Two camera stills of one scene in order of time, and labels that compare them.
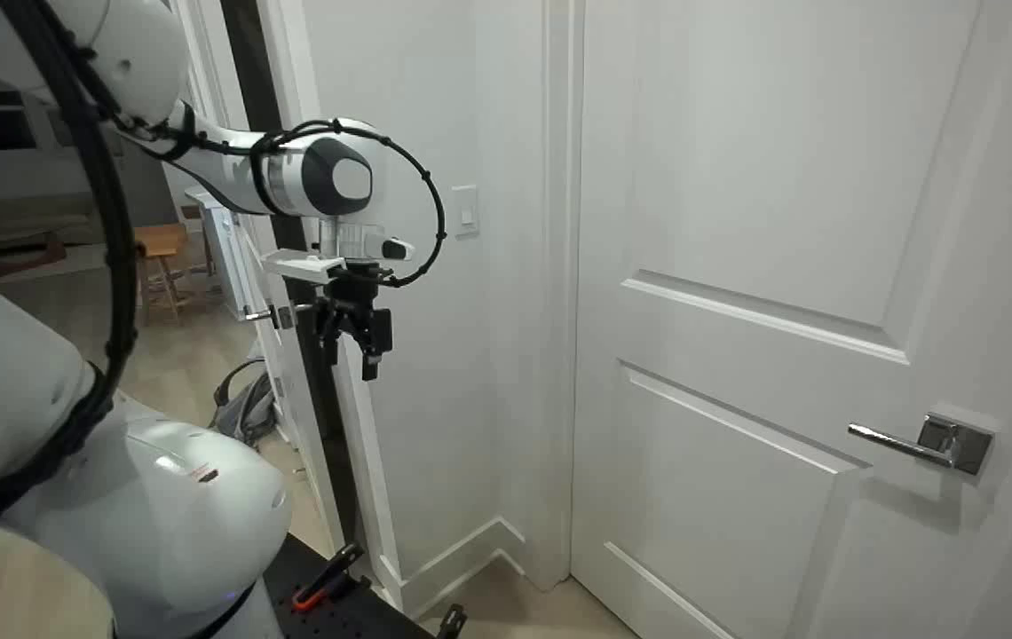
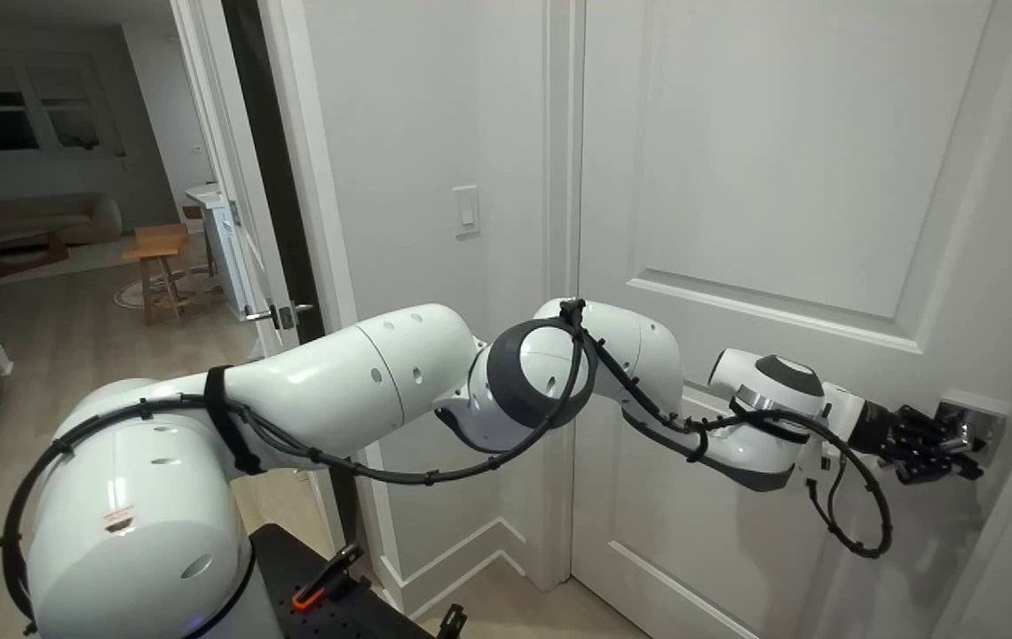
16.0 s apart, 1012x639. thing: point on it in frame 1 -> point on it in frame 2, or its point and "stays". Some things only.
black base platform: (310, 596) stays
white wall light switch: (461, 211) stays
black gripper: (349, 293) -> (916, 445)
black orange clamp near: (312, 592) stays
